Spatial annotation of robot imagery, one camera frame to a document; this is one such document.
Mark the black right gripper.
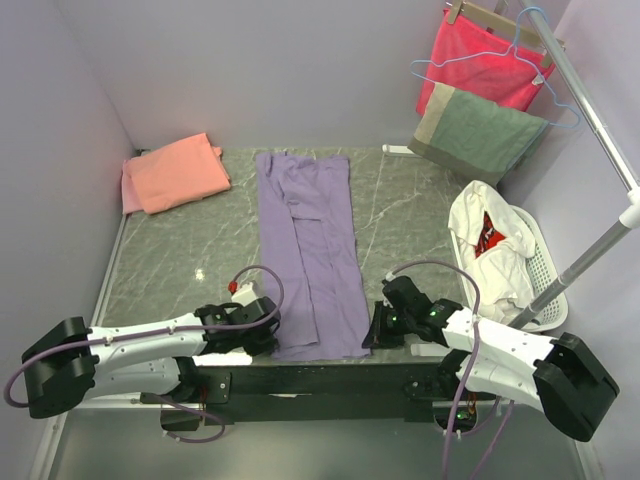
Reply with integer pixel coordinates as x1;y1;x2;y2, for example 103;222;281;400
362;300;415;349

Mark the purple t shirt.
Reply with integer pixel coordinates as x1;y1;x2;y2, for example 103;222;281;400
256;152;370;361

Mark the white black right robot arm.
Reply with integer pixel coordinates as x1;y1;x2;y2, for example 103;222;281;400
363;276;620;442

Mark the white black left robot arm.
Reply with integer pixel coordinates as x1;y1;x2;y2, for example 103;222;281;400
4;296;280;419

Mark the black base beam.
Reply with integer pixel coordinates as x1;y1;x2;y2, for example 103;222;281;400
167;362;459;424

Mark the white t shirt with print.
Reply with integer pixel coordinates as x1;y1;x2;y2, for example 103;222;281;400
448;180;536;324

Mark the white laundry basket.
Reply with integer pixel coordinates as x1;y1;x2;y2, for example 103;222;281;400
450;206;557;306

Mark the folded pink t shirt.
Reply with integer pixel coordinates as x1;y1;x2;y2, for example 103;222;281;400
121;133;231;215

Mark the green and beige towel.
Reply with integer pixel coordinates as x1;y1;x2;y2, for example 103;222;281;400
408;82;549;186

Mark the silver clothes rack pole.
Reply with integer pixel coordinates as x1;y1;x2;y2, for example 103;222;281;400
509;1;639;337

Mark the red towel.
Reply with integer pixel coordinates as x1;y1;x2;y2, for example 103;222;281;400
415;10;557;119

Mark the wooden clip hanger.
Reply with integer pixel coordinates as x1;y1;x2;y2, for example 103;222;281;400
444;1;548;53

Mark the blue wire hanger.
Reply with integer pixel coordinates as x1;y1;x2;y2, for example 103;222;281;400
409;6;584;127

